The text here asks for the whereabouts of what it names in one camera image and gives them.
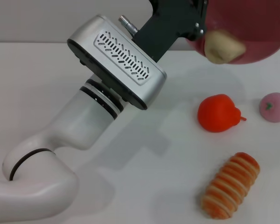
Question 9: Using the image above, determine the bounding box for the orange-red toy pepper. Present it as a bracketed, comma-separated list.
[197, 93, 248, 133]

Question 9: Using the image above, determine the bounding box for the beige toy potato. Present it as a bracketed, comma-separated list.
[204, 29, 246, 64]

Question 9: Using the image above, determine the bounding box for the orange striped bread roll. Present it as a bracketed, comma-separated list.
[201, 152, 261, 220]

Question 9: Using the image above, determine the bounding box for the grey left arm cable plug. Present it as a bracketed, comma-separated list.
[118, 15, 139, 34]

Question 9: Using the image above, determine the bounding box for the pink peach toy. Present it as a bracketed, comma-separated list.
[259, 92, 280, 123]

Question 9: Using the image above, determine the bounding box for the pink bowl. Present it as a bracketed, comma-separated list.
[185, 0, 280, 66]

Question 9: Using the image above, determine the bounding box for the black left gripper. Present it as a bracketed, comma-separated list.
[133, 0, 210, 64]

